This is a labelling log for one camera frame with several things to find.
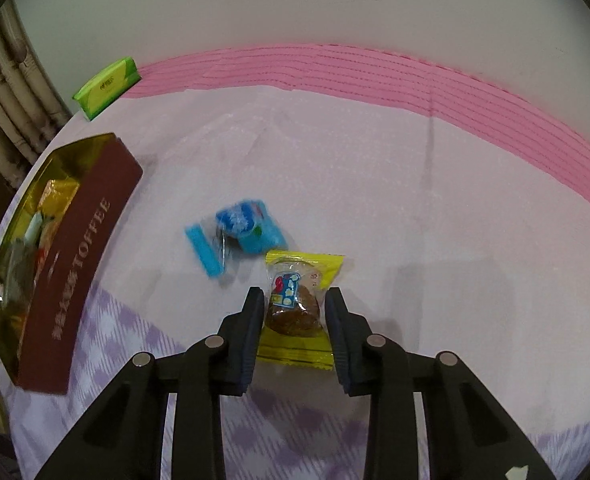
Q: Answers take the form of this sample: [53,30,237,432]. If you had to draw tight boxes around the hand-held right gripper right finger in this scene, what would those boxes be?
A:
[324,287,556,480]

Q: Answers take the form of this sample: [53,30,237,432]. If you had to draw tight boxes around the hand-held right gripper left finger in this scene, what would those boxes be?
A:
[35,287,266,480]

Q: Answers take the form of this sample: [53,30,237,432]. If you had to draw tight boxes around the yellow cookie packet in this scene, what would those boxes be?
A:
[256,250,346,371]

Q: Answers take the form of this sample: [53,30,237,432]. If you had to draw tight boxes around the maroon and gold tin box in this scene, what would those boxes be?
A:
[0,132,144,395]

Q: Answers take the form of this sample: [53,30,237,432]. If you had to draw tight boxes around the large yellow snack packet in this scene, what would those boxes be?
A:
[37,179,80,218]

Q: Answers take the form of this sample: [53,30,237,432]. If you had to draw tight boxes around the teal and navy snack packet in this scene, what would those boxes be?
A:
[22,212,46,248]

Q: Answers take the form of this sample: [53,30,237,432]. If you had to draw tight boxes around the clear candy packet blue ends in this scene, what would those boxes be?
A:
[184,215,236,278]

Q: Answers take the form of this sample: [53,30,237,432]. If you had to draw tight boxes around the blue snack packet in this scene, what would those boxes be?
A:
[215,199,286,256]

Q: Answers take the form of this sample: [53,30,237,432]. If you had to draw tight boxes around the pink and purple tablecloth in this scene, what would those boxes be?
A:
[0,44,590,480]

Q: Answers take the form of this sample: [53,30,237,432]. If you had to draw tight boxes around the green tissue pack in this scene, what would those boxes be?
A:
[72,56,142,122]

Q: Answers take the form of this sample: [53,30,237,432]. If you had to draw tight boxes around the white pipe bundle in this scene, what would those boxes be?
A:
[0,0,73,181]

